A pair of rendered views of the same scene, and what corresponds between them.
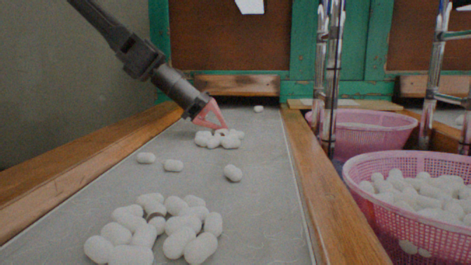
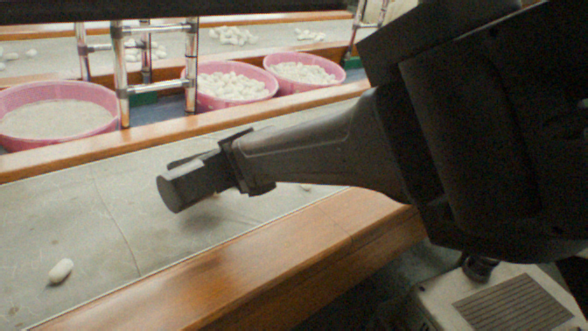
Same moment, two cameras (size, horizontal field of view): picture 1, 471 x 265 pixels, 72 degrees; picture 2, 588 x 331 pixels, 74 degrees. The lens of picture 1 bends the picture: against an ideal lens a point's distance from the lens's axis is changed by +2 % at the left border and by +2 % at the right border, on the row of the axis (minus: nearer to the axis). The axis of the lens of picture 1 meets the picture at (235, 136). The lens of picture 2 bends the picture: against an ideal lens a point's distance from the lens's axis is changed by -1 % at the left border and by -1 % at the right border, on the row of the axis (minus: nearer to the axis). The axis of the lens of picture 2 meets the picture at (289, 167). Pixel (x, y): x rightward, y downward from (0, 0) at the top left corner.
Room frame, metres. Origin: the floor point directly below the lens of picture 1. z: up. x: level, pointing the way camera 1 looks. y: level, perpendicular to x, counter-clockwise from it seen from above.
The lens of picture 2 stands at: (1.05, 0.51, 1.21)
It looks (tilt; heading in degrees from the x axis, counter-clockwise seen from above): 35 degrees down; 218
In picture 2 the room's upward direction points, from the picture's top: 11 degrees clockwise
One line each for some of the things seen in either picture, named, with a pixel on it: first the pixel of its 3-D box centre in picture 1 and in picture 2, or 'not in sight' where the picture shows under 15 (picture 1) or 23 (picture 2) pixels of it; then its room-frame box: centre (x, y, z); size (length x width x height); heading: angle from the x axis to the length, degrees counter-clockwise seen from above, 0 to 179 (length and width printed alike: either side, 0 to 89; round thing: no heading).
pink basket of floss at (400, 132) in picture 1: (356, 134); (59, 125); (0.82, -0.32, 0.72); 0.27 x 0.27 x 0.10
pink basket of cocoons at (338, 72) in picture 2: not in sight; (302, 80); (0.10, -0.25, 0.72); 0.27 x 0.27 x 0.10
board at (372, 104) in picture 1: (339, 104); not in sight; (1.03, -0.34, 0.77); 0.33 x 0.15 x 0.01; 84
